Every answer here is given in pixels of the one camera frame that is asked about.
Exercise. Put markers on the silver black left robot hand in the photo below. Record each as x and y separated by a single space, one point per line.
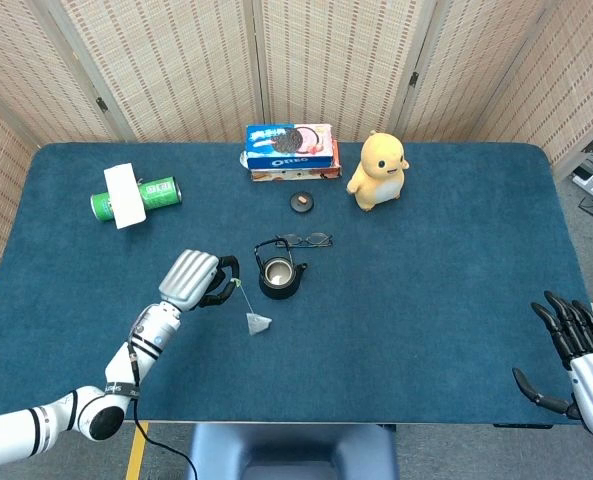
186 277

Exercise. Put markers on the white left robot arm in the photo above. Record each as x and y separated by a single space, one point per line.
146 340

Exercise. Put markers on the black cast iron teapot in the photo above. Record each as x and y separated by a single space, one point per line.
276 293

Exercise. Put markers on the black teapot lid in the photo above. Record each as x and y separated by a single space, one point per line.
298 206

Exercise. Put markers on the green soda can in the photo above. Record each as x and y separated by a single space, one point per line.
161 192

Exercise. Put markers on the orange white snack box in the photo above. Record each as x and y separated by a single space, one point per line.
296 175

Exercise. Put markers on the blue Oreo cookie box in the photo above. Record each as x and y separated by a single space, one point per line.
286 160

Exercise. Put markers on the dark metal screen hinge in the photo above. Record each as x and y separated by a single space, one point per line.
414 78
592 146
101 104

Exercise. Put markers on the blue table cloth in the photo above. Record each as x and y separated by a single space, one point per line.
376 325

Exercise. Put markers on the blue robot torso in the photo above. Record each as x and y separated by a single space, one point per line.
296 450

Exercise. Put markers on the white power strip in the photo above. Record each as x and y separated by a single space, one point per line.
588 180

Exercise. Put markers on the yellow plush toy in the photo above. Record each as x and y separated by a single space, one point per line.
376 185

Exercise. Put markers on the black frame eyeglasses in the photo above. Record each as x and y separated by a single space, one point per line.
318 239

